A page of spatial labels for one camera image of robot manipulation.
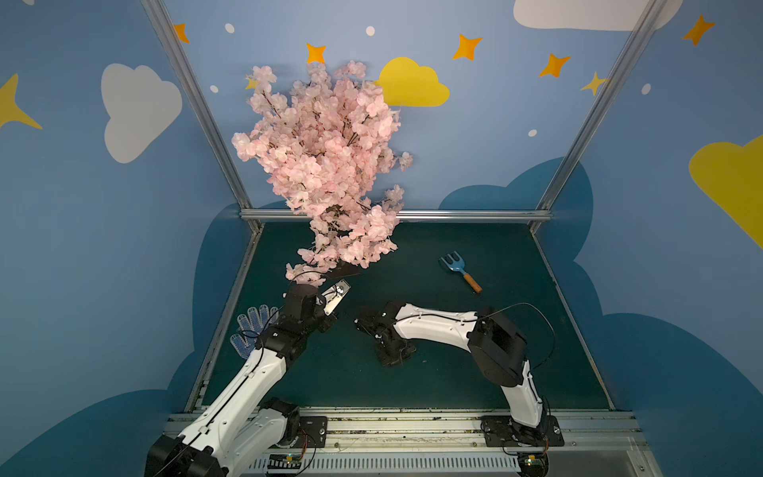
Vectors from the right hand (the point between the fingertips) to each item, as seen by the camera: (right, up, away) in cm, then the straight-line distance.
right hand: (396, 359), depth 86 cm
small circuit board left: (-28, -21, -13) cm, 38 cm away
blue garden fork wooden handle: (+24, +27, +21) cm, 42 cm away
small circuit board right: (+34, -22, -13) cm, 42 cm away
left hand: (-19, +20, -4) cm, 28 cm away
